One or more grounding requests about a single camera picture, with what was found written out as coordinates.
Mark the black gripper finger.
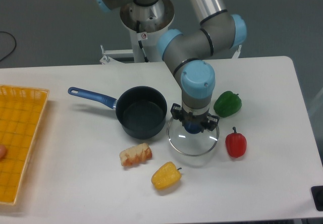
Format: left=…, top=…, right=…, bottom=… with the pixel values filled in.
left=171, top=103, right=183, bottom=122
left=201, top=115, right=220, bottom=131

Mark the toy bread piece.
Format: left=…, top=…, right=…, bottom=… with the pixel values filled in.
left=119, top=143, right=152, bottom=167

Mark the green toy bell pepper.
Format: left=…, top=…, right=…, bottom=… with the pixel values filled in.
left=213, top=91, right=242, bottom=118

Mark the glass lid blue knob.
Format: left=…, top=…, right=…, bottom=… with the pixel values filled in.
left=167, top=117, right=220, bottom=157

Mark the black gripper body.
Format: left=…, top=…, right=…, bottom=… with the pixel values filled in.
left=181, top=109, right=208, bottom=130

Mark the yellow toy bell pepper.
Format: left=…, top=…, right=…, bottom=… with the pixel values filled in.
left=151, top=161, right=182, bottom=190

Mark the black cable on floor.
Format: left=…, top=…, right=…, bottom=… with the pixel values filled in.
left=0, top=31, right=17, bottom=62

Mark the black device at table edge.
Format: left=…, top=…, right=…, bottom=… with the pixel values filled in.
left=311, top=186, right=323, bottom=211

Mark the dark saucepan blue handle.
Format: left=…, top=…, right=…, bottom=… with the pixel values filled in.
left=68, top=86, right=167, bottom=139

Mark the yellow plastic basket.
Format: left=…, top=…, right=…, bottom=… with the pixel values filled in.
left=1, top=85, right=49, bottom=205

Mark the pink object in basket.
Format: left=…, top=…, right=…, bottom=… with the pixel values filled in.
left=0, top=144, right=7, bottom=159

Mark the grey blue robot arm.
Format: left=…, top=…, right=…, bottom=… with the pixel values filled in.
left=96, top=0, right=247, bottom=134

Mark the red toy bell pepper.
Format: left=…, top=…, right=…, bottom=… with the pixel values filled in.
left=225, top=127, right=247, bottom=158

